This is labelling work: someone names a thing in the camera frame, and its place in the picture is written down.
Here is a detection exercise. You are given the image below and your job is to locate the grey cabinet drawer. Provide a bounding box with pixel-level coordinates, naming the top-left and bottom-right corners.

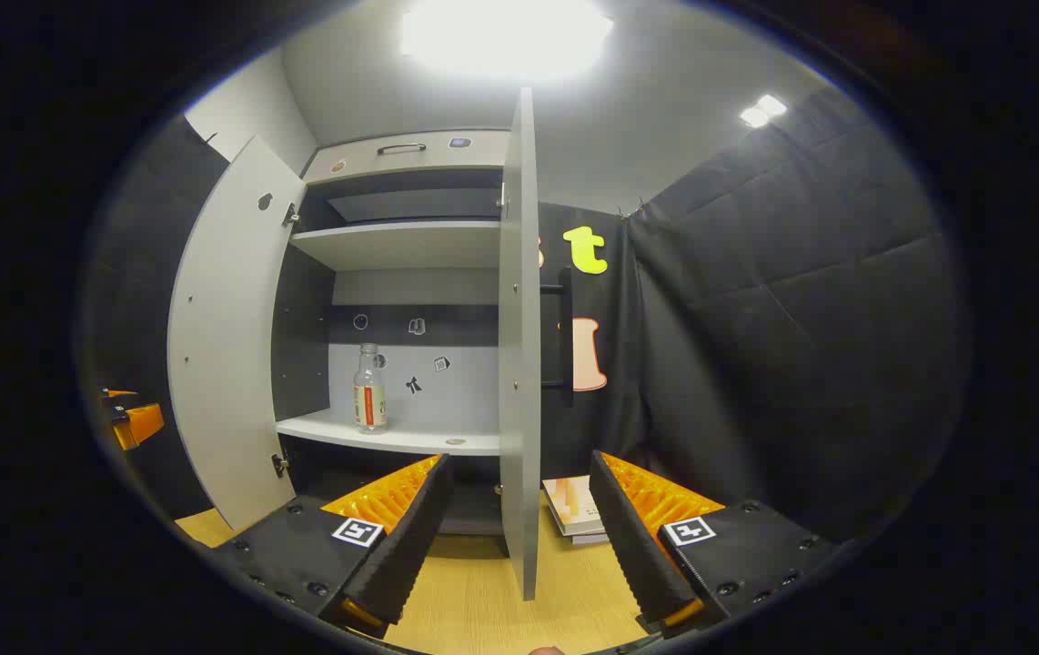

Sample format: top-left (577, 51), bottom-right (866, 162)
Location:
top-left (304, 130), bottom-right (511, 186)

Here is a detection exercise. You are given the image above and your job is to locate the black backdrop cloth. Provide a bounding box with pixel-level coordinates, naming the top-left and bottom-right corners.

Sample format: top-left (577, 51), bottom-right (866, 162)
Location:
top-left (83, 86), bottom-right (971, 547)

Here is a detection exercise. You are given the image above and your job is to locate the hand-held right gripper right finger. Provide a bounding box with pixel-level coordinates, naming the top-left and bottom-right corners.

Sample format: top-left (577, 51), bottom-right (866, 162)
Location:
top-left (588, 449), bottom-right (839, 638)

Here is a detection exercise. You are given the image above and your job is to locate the small ceiling light panel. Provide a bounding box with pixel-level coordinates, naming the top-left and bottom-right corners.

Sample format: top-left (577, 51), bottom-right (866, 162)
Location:
top-left (740, 94), bottom-right (789, 129)

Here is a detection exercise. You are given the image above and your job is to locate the beige cover book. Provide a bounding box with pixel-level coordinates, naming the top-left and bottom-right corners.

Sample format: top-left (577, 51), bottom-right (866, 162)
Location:
top-left (542, 475), bottom-right (609, 538)

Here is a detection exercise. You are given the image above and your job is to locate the clear plastic bottle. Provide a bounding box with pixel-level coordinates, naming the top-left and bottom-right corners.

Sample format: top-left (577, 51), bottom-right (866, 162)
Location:
top-left (353, 343), bottom-right (388, 435)

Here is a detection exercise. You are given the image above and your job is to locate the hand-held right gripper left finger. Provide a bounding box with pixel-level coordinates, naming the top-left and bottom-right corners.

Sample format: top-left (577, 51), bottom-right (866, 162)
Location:
top-left (210, 453), bottom-right (453, 640)

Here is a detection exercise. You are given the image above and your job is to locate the large ceiling light panel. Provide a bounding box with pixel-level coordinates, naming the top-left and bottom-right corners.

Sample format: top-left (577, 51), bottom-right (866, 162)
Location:
top-left (399, 0), bottom-right (616, 81)

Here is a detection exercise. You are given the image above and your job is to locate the grey cabinet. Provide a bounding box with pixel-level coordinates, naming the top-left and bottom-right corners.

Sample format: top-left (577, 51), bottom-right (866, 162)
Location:
top-left (272, 127), bottom-right (543, 538)

